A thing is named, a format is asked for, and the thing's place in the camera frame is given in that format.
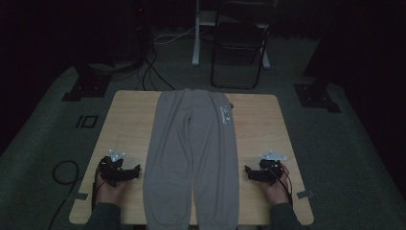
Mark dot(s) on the grey tape piece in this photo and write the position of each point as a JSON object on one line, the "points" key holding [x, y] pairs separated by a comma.
{"points": [[81, 196], [304, 194]]}

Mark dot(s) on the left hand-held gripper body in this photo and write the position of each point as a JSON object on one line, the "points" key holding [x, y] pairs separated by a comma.
{"points": [[111, 169]]}

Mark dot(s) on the person's right hand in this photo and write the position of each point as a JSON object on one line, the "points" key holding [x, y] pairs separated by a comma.
{"points": [[276, 191]]}

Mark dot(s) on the black stand with base plate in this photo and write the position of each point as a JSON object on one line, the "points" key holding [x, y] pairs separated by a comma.
{"points": [[316, 96], [86, 86]]}

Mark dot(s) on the person's left hand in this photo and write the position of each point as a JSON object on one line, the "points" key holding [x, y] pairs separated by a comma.
{"points": [[108, 193]]}

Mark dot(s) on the grey pants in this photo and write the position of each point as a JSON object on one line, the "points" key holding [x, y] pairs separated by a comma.
{"points": [[191, 159]]}

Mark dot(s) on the black folding chair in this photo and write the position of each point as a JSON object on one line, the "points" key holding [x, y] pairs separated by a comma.
{"points": [[241, 38]]}

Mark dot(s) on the white desk frame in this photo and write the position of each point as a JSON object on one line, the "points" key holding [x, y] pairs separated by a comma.
{"points": [[196, 48]]}

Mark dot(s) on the dark equipment tower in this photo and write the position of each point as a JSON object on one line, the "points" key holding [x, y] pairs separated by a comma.
{"points": [[127, 32]]}

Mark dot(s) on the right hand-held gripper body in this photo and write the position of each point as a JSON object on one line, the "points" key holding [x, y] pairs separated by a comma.
{"points": [[269, 171]]}

